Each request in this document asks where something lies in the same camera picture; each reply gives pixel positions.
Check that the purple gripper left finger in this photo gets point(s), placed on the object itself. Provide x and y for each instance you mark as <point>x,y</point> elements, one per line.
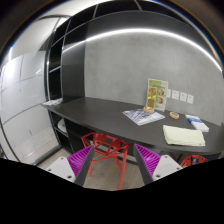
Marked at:
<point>75,167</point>

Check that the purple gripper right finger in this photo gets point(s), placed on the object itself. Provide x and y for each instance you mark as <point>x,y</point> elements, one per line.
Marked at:
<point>153,166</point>

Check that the folded cream towel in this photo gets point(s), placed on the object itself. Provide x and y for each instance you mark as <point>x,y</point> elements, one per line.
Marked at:
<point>183,136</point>

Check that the red metal chair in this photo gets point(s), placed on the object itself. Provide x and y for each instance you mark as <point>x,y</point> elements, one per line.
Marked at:
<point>192,160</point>
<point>107,147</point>

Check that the white item on lower shelf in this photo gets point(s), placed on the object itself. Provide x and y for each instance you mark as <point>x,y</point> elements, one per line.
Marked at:
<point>61,126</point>

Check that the open magazine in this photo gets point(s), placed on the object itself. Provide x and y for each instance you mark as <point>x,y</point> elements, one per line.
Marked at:
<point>140,117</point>

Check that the small woven ornament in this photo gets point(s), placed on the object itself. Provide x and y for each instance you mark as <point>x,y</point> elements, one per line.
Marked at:
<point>149,109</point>

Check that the blue white tissue pack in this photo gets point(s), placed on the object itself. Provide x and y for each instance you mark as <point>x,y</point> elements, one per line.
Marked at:
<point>197,123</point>

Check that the papers on shelf counter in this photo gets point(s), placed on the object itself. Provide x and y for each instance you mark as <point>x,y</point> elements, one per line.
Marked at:
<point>53,102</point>

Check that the standing green brochure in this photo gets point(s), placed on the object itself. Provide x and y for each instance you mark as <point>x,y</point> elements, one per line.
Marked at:
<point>157,94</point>

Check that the black shelving unit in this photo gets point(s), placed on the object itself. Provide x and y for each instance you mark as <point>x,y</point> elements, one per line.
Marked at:
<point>96,68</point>

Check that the white wall socket behind brochure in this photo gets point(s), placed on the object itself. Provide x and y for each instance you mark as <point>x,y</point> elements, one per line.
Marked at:
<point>168,93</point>

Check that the white wall socket left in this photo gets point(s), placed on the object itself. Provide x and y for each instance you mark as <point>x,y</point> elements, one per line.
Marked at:
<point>175,94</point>

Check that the white wall socket middle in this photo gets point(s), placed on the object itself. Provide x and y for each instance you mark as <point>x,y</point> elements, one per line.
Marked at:
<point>183,96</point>

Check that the white wall socket right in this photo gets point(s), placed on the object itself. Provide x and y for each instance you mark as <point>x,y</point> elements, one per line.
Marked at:
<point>190,99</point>

